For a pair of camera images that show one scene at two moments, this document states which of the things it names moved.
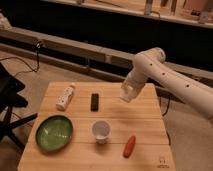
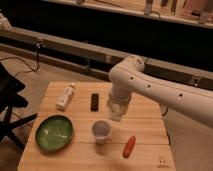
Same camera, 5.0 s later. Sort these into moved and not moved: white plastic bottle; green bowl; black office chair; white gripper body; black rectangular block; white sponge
Moved: white sponge; white gripper body
Not moved: black rectangular block; green bowl; black office chair; white plastic bottle
